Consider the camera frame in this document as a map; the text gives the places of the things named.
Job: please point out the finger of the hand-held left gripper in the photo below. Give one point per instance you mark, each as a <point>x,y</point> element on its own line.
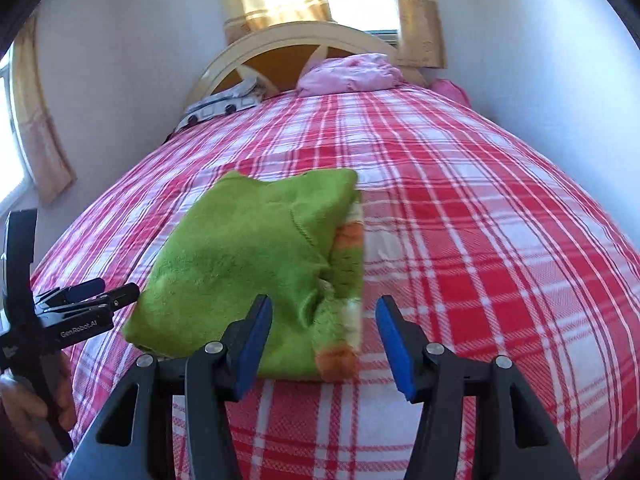
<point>85,287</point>
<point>120,295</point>

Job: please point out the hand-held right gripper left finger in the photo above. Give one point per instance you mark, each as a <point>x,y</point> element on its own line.
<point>252,350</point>

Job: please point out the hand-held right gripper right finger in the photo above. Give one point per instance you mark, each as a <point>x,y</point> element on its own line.
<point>395,345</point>

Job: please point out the green striped sweater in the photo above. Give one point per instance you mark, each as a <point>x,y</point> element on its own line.
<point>240,260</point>

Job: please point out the person's left forearm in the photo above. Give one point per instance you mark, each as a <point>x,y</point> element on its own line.
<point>15,455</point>

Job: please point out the person's left hand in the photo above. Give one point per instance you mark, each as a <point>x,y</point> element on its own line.
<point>20,405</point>

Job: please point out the red plaid blanket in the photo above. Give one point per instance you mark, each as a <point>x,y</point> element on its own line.
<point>475,260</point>

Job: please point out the white patterned pillow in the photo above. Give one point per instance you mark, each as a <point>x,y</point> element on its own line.
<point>220,105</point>

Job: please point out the bright pink cushion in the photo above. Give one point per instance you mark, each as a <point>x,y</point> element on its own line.
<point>447,92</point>

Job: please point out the light pink pillow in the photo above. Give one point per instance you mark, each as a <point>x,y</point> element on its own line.
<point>350,75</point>

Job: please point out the cream wooden headboard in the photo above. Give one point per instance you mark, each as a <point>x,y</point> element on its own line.
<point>280,35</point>

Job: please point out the grey window vent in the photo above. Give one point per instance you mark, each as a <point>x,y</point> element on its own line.
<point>385,38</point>

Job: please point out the yellow curtain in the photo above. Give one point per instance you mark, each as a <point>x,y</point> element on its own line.
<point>420,25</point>
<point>270,0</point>

